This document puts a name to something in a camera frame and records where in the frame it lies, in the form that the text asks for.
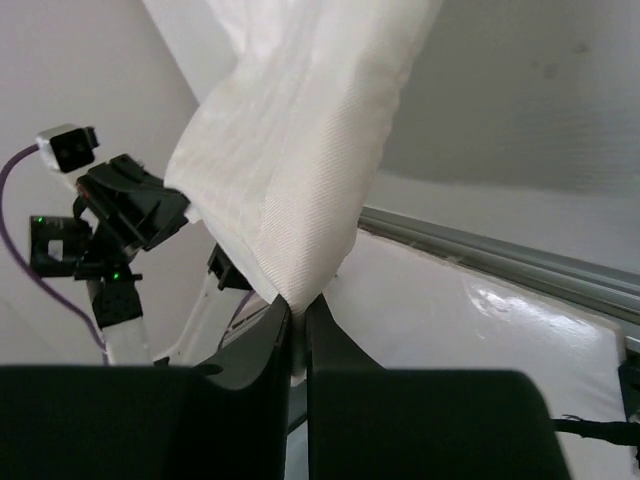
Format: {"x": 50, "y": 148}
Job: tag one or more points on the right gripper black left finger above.
{"x": 226, "y": 419}

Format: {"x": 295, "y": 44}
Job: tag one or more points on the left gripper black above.
{"x": 120, "y": 209}

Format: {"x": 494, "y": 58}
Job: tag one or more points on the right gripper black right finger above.
{"x": 369, "y": 422}

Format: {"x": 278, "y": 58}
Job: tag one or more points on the white pleated skirt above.
{"x": 282, "y": 151}

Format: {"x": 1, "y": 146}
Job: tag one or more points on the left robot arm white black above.
{"x": 116, "y": 304}

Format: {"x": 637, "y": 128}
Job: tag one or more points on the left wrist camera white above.
{"x": 67, "y": 148}

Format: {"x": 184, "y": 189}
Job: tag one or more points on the aluminium front rail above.
{"x": 611, "y": 292}

